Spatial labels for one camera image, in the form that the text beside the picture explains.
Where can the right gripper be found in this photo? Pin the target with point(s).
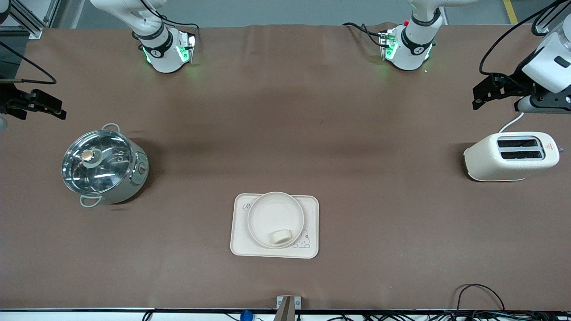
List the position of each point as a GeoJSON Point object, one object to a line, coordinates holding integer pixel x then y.
{"type": "Point", "coordinates": [6, 99]}

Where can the brown table cover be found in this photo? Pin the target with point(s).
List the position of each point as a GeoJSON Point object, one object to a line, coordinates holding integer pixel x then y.
{"type": "Point", "coordinates": [178, 267]}

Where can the round beige plate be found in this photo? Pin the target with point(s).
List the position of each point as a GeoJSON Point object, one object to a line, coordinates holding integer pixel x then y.
{"type": "Point", "coordinates": [272, 214]}

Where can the blue round knob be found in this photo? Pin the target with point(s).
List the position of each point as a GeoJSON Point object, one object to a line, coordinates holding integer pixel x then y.
{"type": "Point", "coordinates": [246, 316]}

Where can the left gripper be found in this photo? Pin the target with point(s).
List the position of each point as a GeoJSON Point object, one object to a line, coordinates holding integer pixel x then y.
{"type": "Point", "coordinates": [516, 85]}

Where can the small white bun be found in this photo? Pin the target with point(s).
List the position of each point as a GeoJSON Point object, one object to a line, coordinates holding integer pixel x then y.
{"type": "Point", "coordinates": [281, 237]}

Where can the cream two-slot toaster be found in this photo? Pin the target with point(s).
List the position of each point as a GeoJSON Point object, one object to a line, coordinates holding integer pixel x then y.
{"type": "Point", "coordinates": [490, 160]}

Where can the silver green electric pot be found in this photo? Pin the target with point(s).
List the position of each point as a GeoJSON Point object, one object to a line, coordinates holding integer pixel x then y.
{"type": "Point", "coordinates": [134, 174]}

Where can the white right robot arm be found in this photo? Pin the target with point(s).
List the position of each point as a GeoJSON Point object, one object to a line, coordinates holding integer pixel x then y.
{"type": "Point", "coordinates": [163, 49]}

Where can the glass pot lid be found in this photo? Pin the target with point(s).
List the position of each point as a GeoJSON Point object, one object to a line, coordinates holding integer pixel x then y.
{"type": "Point", "coordinates": [96, 162]}

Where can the grey metal bracket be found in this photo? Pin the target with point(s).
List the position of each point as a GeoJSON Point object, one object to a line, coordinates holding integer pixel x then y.
{"type": "Point", "coordinates": [287, 307]}

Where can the aluminium frame profile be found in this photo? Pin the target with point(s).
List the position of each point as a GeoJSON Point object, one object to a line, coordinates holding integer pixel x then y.
{"type": "Point", "coordinates": [26, 18]}
{"type": "Point", "coordinates": [542, 27]}

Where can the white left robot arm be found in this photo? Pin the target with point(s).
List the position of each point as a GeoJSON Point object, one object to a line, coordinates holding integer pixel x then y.
{"type": "Point", "coordinates": [412, 49]}

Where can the beige rabbit print tray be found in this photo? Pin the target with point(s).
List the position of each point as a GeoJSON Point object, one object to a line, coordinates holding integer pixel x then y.
{"type": "Point", "coordinates": [308, 214]}

